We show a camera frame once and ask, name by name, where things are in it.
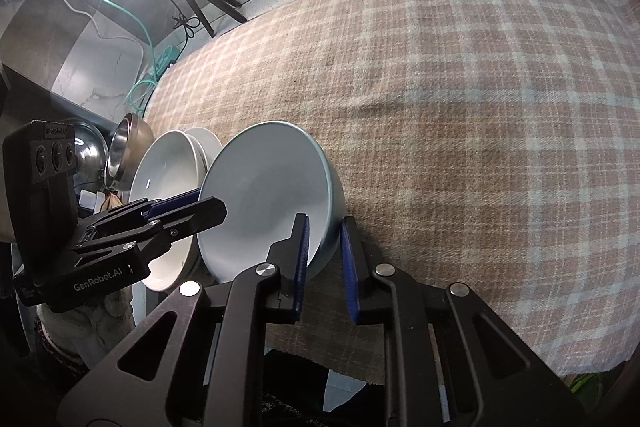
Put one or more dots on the large white bowl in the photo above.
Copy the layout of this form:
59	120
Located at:
266	175

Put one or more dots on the checkered tablecloth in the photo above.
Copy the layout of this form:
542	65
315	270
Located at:
492	142

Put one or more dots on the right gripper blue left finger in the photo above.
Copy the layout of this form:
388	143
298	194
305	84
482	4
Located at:
286	287

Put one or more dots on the large floral deep plate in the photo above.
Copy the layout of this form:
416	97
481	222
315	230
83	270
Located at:
208	141

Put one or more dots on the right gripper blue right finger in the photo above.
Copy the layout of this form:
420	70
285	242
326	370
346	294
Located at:
368	294

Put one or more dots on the left gloved hand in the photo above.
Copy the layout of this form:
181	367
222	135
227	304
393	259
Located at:
89	332

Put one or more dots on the large stainless steel bowl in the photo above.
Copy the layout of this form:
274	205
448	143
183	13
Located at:
132	146

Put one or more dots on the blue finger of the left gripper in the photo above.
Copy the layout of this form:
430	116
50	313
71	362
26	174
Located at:
161	206

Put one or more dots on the white leaf pattern plate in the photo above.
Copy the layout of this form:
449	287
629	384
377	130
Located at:
168	175

